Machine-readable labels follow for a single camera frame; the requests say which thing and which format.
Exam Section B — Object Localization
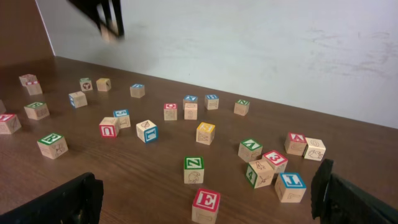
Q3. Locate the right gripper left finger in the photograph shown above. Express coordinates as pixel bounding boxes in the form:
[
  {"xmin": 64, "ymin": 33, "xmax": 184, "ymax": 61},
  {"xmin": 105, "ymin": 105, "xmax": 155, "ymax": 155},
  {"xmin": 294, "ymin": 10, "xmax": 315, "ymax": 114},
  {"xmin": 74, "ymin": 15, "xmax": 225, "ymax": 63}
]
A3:
[{"xmin": 1, "ymin": 172, "xmax": 104, "ymax": 224}]

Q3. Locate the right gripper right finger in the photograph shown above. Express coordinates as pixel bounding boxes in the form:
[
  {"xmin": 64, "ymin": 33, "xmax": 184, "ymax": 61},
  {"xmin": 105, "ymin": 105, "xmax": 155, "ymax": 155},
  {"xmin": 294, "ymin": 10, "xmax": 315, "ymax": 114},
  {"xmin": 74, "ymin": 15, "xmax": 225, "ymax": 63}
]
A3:
[{"xmin": 311, "ymin": 159, "xmax": 397, "ymax": 224}]

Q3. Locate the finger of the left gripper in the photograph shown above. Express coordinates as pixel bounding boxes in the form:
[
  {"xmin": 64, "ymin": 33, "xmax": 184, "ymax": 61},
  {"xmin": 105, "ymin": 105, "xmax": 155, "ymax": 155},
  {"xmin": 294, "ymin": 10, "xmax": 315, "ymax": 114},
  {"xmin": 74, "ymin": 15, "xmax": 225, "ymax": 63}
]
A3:
[
  {"xmin": 102, "ymin": 0, "xmax": 124, "ymax": 38},
  {"xmin": 68, "ymin": 0, "xmax": 102, "ymax": 33}
]

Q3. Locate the yellow S wooden block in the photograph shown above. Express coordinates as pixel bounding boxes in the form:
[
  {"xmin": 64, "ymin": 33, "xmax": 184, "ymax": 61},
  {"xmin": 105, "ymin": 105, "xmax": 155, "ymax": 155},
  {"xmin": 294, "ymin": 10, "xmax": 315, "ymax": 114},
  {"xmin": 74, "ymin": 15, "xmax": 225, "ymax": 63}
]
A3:
[{"xmin": 100, "ymin": 22, "xmax": 119, "ymax": 43}]

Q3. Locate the green R wooden block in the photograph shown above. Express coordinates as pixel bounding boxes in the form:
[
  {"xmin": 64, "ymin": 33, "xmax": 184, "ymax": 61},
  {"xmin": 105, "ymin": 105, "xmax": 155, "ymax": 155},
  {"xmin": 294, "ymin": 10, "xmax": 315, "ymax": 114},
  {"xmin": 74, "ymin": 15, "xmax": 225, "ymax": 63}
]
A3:
[{"xmin": 37, "ymin": 133, "xmax": 68, "ymax": 159}]

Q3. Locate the blue I wooden block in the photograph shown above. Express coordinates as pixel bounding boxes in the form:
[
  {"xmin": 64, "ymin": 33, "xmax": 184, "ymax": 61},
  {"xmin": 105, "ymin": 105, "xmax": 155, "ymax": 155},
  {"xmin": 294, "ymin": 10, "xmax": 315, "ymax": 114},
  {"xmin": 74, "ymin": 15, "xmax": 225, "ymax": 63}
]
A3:
[{"xmin": 275, "ymin": 172, "xmax": 307, "ymax": 203}]

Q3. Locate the plain block beside A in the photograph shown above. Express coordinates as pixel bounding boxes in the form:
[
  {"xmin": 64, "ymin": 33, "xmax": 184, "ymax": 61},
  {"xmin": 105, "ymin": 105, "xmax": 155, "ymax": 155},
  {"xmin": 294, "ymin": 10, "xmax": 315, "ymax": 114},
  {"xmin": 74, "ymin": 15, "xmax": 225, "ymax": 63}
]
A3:
[{"xmin": 303, "ymin": 138, "xmax": 326, "ymax": 161}]

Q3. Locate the red 3 wooden block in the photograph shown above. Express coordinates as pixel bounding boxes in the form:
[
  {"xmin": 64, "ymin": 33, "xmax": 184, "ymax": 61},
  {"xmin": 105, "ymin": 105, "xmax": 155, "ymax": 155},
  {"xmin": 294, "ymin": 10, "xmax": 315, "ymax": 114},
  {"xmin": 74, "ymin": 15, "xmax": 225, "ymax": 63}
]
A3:
[{"xmin": 262, "ymin": 150, "xmax": 288, "ymax": 174}]

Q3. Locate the red A wooden block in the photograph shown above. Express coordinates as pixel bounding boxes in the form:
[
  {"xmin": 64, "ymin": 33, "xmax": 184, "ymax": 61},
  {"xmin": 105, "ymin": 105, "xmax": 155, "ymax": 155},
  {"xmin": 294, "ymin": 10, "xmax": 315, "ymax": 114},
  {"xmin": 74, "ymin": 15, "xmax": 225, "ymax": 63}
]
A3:
[{"xmin": 284, "ymin": 132, "xmax": 307, "ymax": 156}]

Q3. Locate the yellow top wooden block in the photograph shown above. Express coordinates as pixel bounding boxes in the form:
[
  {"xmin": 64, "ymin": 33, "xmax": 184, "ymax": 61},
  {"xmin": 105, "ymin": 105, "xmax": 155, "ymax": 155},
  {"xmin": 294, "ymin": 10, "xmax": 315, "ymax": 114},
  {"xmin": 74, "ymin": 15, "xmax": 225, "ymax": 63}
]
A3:
[{"xmin": 96, "ymin": 78, "xmax": 111, "ymax": 91}]

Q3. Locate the green J wooden block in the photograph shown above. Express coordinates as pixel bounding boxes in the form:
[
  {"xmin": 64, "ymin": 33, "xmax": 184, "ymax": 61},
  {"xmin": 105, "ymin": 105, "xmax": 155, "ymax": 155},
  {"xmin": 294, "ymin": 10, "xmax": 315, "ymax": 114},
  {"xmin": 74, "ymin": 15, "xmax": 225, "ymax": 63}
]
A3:
[{"xmin": 80, "ymin": 78, "xmax": 93, "ymax": 91}]

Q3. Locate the green 4 wooden block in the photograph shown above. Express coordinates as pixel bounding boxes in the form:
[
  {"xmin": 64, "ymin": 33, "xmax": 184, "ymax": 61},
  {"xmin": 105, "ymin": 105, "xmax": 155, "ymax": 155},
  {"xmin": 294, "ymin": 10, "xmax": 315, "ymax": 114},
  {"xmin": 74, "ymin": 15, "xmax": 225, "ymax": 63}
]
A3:
[{"xmin": 245, "ymin": 159, "xmax": 275, "ymax": 189}]

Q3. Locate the red U wooden block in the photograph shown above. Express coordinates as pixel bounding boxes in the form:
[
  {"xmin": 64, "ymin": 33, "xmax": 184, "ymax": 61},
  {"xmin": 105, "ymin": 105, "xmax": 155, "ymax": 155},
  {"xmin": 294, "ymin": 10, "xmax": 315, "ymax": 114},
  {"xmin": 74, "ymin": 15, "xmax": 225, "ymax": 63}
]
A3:
[{"xmin": 99, "ymin": 117, "xmax": 120, "ymax": 138}]

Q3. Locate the blue D wooden block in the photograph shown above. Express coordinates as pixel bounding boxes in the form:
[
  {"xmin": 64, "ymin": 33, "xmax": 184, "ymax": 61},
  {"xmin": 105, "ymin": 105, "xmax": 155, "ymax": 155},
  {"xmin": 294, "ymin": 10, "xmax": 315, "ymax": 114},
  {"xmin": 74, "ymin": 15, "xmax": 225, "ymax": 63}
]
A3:
[{"xmin": 130, "ymin": 83, "xmax": 145, "ymax": 98}]

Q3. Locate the plain top blue-sided block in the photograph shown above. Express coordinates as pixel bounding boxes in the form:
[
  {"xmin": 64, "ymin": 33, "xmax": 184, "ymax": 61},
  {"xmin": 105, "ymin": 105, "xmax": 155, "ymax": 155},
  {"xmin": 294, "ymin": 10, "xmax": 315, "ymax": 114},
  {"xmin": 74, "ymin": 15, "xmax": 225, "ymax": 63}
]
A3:
[{"xmin": 68, "ymin": 91, "xmax": 88, "ymax": 108}]

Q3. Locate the red 6 wooden block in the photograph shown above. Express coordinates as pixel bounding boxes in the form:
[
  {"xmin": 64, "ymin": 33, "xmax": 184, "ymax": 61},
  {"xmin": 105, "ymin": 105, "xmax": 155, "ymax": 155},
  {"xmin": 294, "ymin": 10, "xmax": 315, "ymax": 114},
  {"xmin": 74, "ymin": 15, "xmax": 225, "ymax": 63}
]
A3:
[{"xmin": 19, "ymin": 74, "xmax": 37, "ymax": 86}]

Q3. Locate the blue 5 wooden block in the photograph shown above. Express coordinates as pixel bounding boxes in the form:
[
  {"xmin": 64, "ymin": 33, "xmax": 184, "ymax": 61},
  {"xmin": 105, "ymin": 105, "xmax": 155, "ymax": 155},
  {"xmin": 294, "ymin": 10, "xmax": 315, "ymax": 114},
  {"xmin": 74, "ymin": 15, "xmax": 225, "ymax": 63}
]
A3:
[{"xmin": 113, "ymin": 109, "xmax": 131, "ymax": 129}]

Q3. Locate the red L wooden block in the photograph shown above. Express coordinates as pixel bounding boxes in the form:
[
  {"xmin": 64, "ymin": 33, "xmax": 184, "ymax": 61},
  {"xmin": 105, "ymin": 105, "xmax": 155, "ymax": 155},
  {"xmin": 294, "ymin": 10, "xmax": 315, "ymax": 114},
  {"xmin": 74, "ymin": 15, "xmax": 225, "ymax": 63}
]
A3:
[{"xmin": 25, "ymin": 81, "xmax": 42, "ymax": 95}]

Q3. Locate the leaf picture blue-sided block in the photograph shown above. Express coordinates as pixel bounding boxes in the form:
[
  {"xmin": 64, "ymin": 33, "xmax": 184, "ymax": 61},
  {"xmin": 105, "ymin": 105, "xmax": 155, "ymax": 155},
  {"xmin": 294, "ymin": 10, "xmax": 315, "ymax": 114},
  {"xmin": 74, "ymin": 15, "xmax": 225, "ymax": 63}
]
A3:
[{"xmin": 136, "ymin": 120, "xmax": 159, "ymax": 143}]

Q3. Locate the green V wooden block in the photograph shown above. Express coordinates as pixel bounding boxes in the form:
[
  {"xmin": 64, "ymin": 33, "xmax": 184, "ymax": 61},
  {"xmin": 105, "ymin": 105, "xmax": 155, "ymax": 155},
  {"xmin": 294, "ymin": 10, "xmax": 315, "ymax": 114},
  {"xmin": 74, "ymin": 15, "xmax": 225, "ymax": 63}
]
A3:
[{"xmin": 238, "ymin": 138, "xmax": 263, "ymax": 162}]

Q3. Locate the green B wooden block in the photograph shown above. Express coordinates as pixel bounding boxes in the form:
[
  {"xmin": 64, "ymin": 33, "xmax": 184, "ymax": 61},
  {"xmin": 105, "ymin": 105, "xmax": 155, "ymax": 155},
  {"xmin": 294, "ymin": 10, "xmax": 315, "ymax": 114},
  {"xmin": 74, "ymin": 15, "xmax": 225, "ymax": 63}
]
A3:
[{"xmin": 24, "ymin": 102, "xmax": 50, "ymax": 120}]

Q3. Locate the red Y wooden block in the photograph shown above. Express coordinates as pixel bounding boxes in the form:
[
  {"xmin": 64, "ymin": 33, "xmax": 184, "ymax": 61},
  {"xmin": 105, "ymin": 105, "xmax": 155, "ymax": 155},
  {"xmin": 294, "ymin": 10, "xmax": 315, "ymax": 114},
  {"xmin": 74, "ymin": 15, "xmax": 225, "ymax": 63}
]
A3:
[{"xmin": 0, "ymin": 114, "xmax": 21, "ymax": 134}]

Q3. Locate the red Q wooden block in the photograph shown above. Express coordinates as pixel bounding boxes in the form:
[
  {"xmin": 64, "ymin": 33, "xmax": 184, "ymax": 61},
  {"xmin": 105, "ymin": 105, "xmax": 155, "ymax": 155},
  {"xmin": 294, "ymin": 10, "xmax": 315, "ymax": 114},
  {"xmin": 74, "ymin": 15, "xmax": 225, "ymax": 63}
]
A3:
[{"xmin": 164, "ymin": 103, "xmax": 177, "ymax": 121}]

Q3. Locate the blue X wooden block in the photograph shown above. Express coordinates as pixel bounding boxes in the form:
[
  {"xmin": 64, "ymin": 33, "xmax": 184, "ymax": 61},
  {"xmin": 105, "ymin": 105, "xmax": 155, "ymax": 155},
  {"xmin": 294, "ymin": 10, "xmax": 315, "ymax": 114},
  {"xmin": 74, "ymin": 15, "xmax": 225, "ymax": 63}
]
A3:
[{"xmin": 183, "ymin": 95, "xmax": 198, "ymax": 104}]

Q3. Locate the green Z wooden block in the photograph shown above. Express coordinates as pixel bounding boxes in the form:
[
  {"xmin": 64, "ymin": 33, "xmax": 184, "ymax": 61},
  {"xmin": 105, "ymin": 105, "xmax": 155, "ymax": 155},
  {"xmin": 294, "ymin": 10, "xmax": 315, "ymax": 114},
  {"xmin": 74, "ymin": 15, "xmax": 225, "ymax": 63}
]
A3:
[{"xmin": 183, "ymin": 156, "xmax": 205, "ymax": 184}]

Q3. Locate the red E wooden block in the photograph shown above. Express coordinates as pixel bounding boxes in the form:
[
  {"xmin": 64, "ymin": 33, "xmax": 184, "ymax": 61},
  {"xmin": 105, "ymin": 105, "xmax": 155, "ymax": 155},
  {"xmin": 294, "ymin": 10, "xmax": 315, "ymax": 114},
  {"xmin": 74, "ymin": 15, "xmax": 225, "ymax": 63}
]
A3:
[{"xmin": 192, "ymin": 188, "xmax": 221, "ymax": 224}]

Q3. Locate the plain top block by X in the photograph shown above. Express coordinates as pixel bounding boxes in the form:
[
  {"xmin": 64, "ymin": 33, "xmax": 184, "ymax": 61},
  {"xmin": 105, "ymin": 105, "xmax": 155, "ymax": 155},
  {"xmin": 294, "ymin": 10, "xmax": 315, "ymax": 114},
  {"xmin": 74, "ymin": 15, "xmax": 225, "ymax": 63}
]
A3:
[{"xmin": 184, "ymin": 103, "xmax": 198, "ymax": 120}]

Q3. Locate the green N wooden block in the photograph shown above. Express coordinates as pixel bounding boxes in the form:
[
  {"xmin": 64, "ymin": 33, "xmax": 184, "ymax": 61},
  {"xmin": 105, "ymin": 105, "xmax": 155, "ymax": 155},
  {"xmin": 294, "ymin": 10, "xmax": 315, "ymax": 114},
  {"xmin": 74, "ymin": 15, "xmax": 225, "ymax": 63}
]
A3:
[{"xmin": 234, "ymin": 100, "xmax": 250, "ymax": 116}]

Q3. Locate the blue H wooden block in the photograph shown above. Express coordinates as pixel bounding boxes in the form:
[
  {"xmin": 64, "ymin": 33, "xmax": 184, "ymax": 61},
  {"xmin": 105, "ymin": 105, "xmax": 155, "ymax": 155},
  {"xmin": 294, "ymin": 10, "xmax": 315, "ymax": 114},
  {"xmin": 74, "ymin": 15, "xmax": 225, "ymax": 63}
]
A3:
[{"xmin": 205, "ymin": 95, "xmax": 219, "ymax": 110}]

